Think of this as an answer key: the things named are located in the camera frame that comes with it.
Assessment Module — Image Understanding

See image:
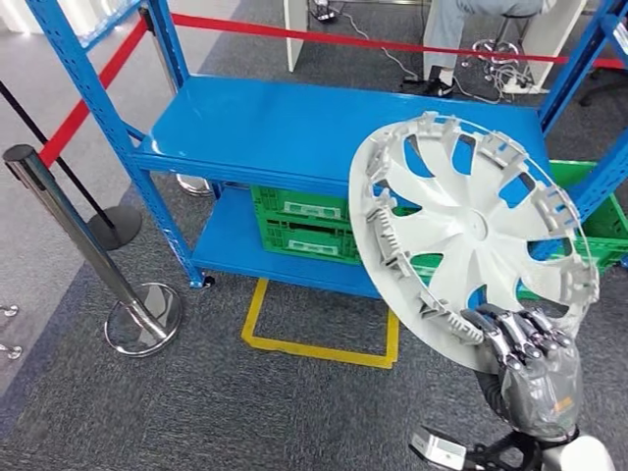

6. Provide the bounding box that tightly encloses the white desk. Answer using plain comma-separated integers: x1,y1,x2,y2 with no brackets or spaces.
283,0,467,82
520,0,588,93

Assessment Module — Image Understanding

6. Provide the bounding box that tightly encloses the tangle of white cables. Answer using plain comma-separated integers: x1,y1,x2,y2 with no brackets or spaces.
453,38,535,105

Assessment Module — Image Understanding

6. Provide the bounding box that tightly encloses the black chair base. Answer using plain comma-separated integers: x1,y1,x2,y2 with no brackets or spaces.
578,67,628,109

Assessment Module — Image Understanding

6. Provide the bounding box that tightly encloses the black stanchion with round base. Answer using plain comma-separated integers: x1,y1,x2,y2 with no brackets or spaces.
0,79,143,252

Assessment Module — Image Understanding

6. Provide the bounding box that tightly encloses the white power strip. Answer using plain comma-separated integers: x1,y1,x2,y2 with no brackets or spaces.
500,75,537,96

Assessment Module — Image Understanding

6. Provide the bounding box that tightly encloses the blue metal shelf rack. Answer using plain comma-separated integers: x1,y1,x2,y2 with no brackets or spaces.
26,0,628,301

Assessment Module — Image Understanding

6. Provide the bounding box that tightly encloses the chrome stanchion with round base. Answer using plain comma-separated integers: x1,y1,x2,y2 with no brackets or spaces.
2,143,183,358

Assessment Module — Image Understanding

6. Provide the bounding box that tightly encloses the chrome stanchion with black head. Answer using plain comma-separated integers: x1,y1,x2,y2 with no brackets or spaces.
142,5,216,198

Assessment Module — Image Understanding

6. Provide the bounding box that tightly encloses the chrome stool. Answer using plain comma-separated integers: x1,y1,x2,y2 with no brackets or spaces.
460,11,538,74

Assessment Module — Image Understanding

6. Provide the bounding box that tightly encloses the green plastic crate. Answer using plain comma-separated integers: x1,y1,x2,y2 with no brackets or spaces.
548,159,628,275
255,217,363,266
391,204,445,288
250,184,352,224

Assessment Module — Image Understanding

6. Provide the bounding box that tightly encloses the black power adapter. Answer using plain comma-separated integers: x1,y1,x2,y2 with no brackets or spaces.
311,0,340,23

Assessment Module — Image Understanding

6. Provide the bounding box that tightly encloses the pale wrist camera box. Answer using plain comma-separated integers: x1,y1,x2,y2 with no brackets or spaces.
408,425,467,471

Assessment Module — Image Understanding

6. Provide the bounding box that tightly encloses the red barrier belt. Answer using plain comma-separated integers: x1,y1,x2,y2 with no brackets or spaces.
38,16,150,169
171,11,628,71

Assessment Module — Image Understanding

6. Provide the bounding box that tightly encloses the white floor cable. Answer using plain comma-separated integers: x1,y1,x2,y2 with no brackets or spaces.
338,9,430,84

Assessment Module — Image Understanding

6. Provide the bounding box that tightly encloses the person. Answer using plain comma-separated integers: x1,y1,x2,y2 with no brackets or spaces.
422,0,558,99

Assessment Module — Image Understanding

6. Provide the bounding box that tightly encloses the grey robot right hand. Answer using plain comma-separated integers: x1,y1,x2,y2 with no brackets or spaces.
460,305,585,444

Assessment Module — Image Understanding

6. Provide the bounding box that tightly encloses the grey plastic wheel hubcap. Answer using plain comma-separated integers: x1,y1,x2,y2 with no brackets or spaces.
348,111,601,377

